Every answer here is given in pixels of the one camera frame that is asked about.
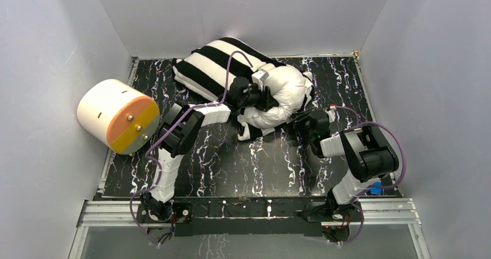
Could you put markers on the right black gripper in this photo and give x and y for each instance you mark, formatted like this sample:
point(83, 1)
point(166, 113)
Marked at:
point(299, 122)

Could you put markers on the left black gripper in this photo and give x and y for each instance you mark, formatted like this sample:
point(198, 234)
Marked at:
point(255, 97)

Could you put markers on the black white striped pillowcase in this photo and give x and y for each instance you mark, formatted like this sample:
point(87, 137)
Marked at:
point(210, 70)

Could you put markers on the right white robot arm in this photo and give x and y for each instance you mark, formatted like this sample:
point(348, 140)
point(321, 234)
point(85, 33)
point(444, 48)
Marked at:
point(368, 154)

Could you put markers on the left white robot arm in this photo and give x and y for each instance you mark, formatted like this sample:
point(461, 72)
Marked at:
point(179, 131)

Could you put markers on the small blue object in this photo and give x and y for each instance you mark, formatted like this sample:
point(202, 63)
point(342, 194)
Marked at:
point(376, 189)

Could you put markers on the white orange cylinder roll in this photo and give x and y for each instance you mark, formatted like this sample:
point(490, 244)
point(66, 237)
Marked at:
point(121, 117)

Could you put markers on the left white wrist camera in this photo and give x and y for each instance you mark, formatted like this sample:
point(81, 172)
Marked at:
point(259, 76)

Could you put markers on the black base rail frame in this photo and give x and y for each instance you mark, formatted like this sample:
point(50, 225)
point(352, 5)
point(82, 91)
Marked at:
point(307, 216)

